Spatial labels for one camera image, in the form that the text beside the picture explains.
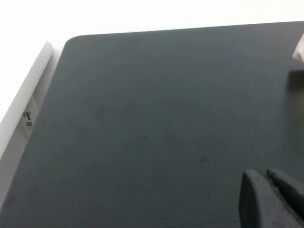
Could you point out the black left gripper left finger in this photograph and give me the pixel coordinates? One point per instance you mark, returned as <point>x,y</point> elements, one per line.
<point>256,204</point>

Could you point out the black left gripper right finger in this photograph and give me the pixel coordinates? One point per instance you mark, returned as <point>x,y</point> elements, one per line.
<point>293,197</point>

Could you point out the cream fabric zipper pencil case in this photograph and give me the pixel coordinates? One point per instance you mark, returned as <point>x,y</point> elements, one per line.
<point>300,51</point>

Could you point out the black table mat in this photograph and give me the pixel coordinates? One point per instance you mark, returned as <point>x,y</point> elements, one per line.
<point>142,118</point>

